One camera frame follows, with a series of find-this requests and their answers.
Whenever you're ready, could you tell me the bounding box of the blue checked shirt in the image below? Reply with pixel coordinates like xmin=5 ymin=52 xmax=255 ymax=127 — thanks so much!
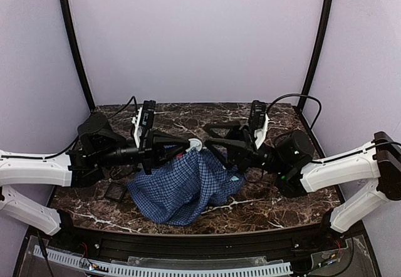
xmin=127 ymin=149 xmax=244 ymax=226

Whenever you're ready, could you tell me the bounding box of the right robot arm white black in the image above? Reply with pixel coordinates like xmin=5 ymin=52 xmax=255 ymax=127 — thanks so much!
xmin=204 ymin=122 xmax=400 ymax=234

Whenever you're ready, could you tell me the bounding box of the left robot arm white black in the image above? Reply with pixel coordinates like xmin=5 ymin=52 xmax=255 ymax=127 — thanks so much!
xmin=1 ymin=113 xmax=190 ymax=238

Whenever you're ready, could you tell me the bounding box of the black square box lid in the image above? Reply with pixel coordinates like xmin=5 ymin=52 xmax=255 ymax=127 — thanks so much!
xmin=104 ymin=182 xmax=127 ymax=202

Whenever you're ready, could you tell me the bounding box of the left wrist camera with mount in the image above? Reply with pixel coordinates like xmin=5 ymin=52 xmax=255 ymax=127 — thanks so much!
xmin=130 ymin=100 xmax=156 ymax=148

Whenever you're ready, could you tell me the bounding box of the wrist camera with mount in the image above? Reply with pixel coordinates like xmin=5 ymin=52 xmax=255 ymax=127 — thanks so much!
xmin=130 ymin=100 xmax=156 ymax=148
xmin=248 ymin=100 xmax=269 ymax=149

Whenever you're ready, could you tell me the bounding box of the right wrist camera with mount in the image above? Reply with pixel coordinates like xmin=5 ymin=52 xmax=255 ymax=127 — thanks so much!
xmin=248 ymin=100 xmax=269 ymax=149

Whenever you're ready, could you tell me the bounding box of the right camera black cable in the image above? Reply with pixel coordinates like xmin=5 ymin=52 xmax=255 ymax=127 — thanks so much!
xmin=268 ymin=93 xmax=401 ymax=165

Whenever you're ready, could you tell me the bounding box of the camera black cable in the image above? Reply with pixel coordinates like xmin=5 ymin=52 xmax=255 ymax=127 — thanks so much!
xmin=0 ymin=95 xmax=138 ymax=160
xmin=268 ymin=93 xmax=401 ymax=165

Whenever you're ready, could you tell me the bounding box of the black front aluminium rail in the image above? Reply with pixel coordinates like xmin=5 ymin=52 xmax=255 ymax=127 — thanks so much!
xmin=76 ymin=225 xmax=322 ymax=260

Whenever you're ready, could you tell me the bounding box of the left camera black cable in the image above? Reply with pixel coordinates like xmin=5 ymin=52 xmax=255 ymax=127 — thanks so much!
xmin=0 ymin=95 xmax=138 ymax=160

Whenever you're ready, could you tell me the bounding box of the white slotted cable duct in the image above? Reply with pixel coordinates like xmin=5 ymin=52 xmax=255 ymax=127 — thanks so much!
xmin=46 ymin=248 xmax=293 ymax=277

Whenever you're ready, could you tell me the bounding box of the right black frame post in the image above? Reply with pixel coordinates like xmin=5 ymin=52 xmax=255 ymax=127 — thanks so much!
xmin=301 ymin=0 xmax=333 ymax=95

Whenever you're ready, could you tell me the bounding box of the black frame post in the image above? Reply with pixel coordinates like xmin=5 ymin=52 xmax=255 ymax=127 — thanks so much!
xmin=59 ymin=0 xmax=95 ymax=112
xmin=301 ymin=0 xmax=333 ymax=95

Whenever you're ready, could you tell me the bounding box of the left black frame post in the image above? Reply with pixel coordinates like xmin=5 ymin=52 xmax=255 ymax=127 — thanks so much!
xmin=59 ymin=0 xmax=95 ymax=112

